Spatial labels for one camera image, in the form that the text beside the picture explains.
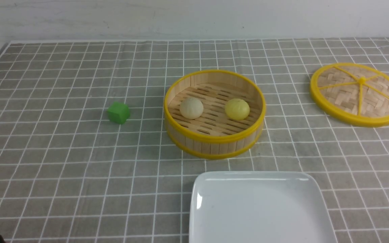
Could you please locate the white steamed bun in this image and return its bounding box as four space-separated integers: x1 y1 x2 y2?
179 97 204 119

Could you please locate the yellow steamed bun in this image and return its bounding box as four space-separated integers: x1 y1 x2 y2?
224 99 250 120

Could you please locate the white square plate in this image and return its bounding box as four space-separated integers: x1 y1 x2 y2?
188 171 337 243

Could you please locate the bamboo steamer basket yellow rim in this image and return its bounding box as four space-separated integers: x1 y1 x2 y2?
163 70 266 160

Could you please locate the green cube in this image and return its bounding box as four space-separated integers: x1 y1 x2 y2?
107 102 131 124

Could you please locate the grey checkered tablecloth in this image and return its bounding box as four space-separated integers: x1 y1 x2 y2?
0 37 389 243

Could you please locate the woven bamboo steamer lid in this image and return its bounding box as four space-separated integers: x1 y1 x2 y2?
309 63 389 127

